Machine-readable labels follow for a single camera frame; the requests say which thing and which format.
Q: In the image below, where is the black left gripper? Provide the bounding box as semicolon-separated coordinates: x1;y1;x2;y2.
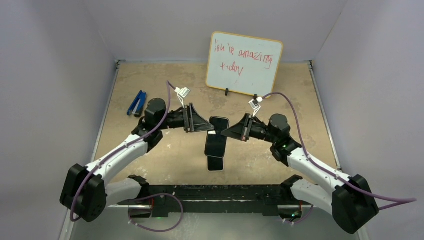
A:
158;103;214;134

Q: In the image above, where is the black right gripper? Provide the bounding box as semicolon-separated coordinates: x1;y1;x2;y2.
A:
222;113;278;144

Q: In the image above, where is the silver phone black screen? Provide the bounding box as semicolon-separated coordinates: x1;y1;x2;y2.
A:
205;116;229;158

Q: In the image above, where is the purple phone black screen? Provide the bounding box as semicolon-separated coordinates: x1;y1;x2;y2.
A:
207;156;224;172

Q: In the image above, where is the black phone case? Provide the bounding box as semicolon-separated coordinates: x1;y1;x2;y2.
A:
203;115;231;159

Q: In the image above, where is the clear white phone case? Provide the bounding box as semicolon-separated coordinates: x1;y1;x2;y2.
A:
206;156;225;173

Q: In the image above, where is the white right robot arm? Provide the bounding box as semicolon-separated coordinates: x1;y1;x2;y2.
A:
221;113;380;234

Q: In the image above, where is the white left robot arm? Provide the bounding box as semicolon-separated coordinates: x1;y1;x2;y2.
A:
59;98;215;222

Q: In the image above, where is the blue and black stapler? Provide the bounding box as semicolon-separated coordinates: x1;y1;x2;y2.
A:
126;90;147;118

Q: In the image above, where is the whiteboard with red writing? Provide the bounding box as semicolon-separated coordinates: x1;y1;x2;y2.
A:
205;31;284;97

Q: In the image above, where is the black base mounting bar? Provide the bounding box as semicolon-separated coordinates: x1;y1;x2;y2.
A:
118;183;308;221

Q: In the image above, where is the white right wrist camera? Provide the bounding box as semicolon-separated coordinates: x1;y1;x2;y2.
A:
248;97;263;118

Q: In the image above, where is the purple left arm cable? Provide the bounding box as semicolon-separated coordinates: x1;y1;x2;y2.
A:
69;80;178;223

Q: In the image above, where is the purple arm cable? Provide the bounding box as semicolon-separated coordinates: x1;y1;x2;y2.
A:
69;80;178;223
261;92;418;212

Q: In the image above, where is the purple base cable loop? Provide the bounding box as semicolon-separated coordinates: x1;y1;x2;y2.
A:
127;194;184;233

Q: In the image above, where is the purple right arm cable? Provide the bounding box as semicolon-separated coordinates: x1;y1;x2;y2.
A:
261;92;418;212

